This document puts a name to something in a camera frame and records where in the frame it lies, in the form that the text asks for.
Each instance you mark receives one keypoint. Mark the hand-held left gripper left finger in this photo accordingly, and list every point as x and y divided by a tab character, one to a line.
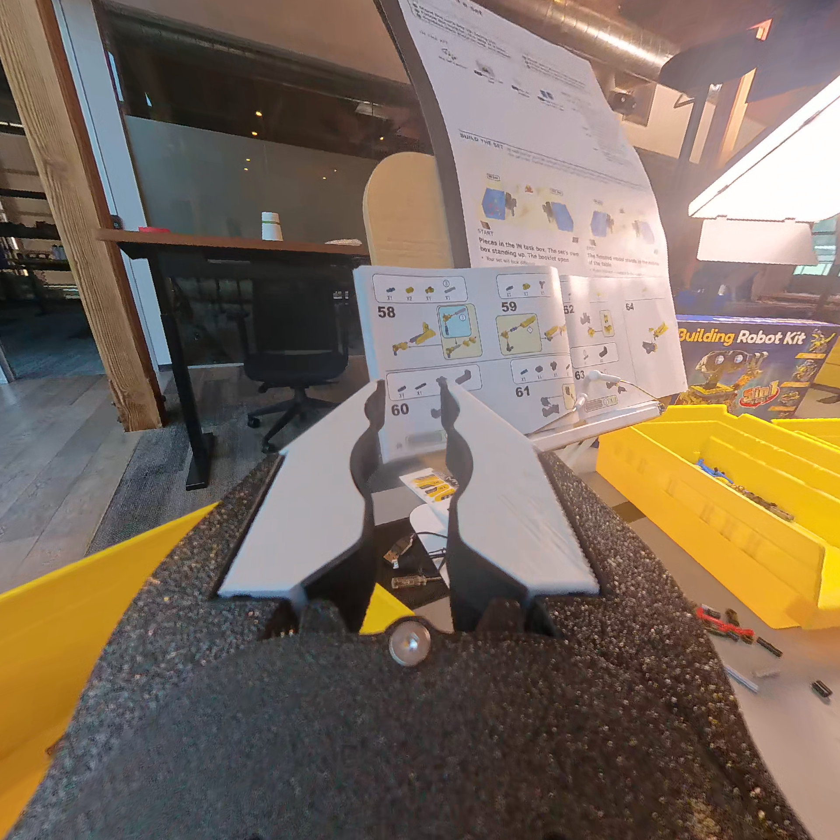
295	519

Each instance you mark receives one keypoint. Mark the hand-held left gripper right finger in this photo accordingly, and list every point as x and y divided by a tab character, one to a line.
525	519

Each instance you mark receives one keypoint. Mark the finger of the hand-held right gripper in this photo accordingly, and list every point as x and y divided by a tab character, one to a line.
761	243
788	171

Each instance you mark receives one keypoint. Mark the instruction booklet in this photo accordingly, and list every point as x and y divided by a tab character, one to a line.
446	328

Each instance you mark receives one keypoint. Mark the white task instruction sheet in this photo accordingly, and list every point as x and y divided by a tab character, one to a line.
551	131

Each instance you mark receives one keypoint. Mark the grey desk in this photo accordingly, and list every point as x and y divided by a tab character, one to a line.
788	735

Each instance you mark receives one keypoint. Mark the dark printed box stack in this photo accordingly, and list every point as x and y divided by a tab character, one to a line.
761	355

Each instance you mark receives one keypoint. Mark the black office chair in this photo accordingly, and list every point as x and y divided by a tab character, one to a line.
295	355

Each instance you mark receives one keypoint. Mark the yellow plastic bin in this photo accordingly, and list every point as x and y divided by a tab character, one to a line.
709	499
66	656

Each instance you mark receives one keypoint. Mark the pile of small brick parts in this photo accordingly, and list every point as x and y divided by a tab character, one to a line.
735	624

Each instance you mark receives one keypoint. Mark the dark wooden table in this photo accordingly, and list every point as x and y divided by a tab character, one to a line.
197	247

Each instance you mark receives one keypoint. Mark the white cup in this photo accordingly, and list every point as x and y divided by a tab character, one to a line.
272	226

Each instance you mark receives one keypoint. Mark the beige chair back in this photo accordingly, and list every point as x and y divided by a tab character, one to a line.
407	210

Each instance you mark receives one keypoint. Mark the wooden post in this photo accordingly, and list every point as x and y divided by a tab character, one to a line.
79	197

